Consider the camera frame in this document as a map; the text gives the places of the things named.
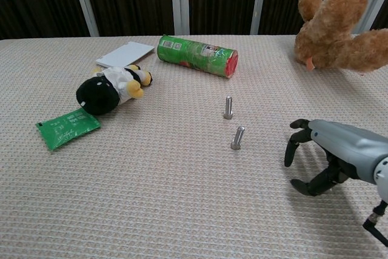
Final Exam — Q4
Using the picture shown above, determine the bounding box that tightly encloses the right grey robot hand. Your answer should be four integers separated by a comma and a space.
284, 118, 388, 197

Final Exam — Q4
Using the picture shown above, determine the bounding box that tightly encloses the silver bolt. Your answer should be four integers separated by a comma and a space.
230, 126, 246, 150
223, 95, 234, 119

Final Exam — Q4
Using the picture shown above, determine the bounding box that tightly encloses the brown teddy bear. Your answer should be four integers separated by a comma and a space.
294, 0, 388, 73

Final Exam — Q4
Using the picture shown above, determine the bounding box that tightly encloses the green chips can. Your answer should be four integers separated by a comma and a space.
156, 35, 240, 80

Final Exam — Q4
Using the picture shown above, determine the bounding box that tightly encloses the beige woven table cloth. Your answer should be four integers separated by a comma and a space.
0, 34, 388, 259

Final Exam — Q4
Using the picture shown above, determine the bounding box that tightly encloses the white flat box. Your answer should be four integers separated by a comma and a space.
95, 41, 156, 69

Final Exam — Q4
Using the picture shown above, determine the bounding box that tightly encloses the black white plush doll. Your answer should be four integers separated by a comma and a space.
75, 64, 153, 116

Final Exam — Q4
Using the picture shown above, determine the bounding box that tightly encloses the green snack packet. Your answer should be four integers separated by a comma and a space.
35, 107, 102, 152

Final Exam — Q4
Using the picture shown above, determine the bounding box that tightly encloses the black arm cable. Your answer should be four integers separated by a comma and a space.
362, 200, 388, 248

